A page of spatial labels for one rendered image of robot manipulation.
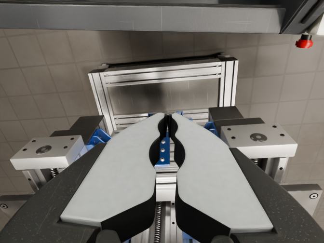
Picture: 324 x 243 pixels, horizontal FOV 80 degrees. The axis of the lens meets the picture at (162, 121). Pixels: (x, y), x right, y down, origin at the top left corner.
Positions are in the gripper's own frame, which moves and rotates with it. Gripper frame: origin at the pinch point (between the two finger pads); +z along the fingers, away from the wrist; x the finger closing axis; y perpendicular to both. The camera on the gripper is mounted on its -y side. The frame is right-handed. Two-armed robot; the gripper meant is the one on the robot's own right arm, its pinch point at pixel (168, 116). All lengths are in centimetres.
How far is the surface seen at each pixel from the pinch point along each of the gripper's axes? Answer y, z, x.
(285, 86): 37, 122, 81
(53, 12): -5.6, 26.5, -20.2
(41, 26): -3.4, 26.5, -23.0
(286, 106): 52, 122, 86
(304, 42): 0, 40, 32
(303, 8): -6.7, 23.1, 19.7
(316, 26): -4.3, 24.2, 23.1
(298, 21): -5.0, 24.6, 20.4
